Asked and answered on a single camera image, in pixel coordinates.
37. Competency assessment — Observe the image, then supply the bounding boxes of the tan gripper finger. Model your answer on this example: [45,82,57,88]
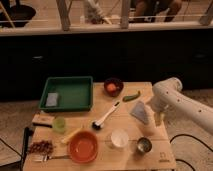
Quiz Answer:
[154,113,164,126]

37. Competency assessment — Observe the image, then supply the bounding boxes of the grey towel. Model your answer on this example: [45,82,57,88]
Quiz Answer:
[130,101,149,125]

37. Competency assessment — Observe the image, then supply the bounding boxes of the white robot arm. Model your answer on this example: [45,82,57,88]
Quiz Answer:
[149,77,213,135]

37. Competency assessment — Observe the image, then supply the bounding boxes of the dark red small bowl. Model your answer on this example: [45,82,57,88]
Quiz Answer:
[104,78,124,97]

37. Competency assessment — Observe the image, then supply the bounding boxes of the red orange bowl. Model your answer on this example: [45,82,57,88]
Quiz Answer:
[68,131,98,163]

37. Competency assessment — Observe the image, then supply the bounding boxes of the green chili pepper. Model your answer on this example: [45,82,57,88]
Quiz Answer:
[122,91,141,102]

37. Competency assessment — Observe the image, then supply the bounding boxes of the small metal cup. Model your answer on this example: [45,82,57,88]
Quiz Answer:
[137,137,152,155]

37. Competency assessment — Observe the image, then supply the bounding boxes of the white cup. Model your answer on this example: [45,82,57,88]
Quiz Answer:
[110,129,129,148]

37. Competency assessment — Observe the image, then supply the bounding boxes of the orange fruit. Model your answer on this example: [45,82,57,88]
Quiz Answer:
[106,83,117,92]

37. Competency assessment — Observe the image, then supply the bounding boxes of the green plastic tray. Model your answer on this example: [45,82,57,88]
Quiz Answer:
[39,76,93,112]

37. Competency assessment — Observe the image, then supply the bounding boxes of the seated person in background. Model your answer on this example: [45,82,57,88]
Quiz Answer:
[131,0,182,23]

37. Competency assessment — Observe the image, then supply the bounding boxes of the green plastic cup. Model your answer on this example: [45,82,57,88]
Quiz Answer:
[52,117,66,134]

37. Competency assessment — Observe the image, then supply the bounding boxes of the grey sponge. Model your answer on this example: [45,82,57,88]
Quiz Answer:
[46,93,59,107]

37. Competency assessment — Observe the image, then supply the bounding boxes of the wooden block brush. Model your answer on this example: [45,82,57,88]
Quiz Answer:
[32,114,54,127]

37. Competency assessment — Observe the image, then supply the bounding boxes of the black cable on floor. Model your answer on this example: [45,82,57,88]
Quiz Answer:
[169,133,213,171]

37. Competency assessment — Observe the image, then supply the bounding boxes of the white handled dish brush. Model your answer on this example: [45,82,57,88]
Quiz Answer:
[92,102,119,130]

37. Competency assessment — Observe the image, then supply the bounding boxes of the black table side bracket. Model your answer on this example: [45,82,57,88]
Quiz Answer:
[20,127,34,171]

